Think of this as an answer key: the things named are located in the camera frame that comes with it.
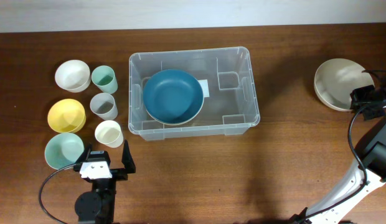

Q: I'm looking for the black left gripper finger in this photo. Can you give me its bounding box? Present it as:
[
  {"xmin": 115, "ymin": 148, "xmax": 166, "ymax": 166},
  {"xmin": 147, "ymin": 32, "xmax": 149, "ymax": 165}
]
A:
[
  {"xmin": 77, "ymin": 143, "xmax": 92, "ymax": 164},
  {"xmin": 121, "ymin": 139, "xmax": 136, "ymax": 173}
]

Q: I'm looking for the beige large bowl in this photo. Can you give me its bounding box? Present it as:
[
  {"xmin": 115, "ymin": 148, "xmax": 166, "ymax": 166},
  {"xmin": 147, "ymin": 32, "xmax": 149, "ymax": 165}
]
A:
[
  {"xmin": 314, "ymin": 58, "xmax": 374, "ymax": 112},
  {"xmin": 146, "ymin": 96, "xmax": 205, "ymax": 126}
]

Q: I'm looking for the dark blue large bowl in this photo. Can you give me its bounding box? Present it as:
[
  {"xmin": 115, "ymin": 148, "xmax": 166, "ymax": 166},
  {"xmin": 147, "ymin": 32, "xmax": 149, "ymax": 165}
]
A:
[{"xmin": 143, "ymin": 69, "xmax": 206, "ymax": 108}]

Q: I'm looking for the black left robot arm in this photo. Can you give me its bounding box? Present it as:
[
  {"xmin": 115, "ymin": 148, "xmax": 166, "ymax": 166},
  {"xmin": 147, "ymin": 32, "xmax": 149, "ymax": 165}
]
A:
[{"xmin": 73, "ymin": 141, "xmax": 136, "ymax": 224}]

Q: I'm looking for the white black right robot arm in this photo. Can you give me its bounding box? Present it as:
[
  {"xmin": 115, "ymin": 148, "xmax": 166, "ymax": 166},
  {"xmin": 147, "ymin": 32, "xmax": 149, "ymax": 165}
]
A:
[{"xmin": 288, "ymin": 70, "xmax": 386, "ymax": 223}]

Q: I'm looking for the mint green small bowl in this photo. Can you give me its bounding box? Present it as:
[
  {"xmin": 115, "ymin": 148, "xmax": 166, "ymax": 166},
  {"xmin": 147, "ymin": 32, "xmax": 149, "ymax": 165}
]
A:
[{"xmin": 44, "ymin": 133, "xmax": 84, "ymax": 170}]

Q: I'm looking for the cream white cup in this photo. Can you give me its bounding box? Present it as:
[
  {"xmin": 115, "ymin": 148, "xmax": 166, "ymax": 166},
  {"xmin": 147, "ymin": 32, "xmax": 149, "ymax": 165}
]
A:
[{"xmin": 95, "ymin": 120, "xmax": 124, "ymax": 148}]

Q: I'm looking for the yellow small bowl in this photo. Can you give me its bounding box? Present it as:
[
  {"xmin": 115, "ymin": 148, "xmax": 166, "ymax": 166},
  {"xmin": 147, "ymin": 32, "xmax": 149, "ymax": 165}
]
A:
[{"xmin": 47, "ymin": 99, "xmax": 87, "ymax": 133}]

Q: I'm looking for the grey cup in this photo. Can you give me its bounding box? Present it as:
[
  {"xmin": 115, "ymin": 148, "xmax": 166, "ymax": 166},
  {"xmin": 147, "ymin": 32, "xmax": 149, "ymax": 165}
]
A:
[{"xmin": 90, "ymin": 93, "xmax": 118, "ymax": 120}]

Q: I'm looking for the mint green cup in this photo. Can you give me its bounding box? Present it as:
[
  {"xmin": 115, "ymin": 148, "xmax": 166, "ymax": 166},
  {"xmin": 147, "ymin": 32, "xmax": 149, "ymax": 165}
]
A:
[{"xmin": 91, "ymin": 65, "xmax": 118, "ymax": 94}]

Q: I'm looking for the white small bowl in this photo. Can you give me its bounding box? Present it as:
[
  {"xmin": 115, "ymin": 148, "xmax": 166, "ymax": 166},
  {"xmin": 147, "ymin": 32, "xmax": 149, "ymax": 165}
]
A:
[{"xmin": 55, "ymin": 60, "xmax": 91, "ymax": 93}]

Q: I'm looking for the white label in bin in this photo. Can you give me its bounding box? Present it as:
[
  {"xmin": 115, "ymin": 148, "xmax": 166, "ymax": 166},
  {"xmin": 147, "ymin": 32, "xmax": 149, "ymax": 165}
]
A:
[{"xmin": 199, "ymin": 80, "xmax": 209, "ymax": 98}]

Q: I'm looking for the clear plastic storage bin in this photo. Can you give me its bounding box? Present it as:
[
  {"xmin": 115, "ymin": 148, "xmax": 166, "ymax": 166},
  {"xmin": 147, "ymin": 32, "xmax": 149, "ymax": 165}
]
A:
[{"xmin": 128, "ymin": 47, "xmax": 260, "ymax": 141}]

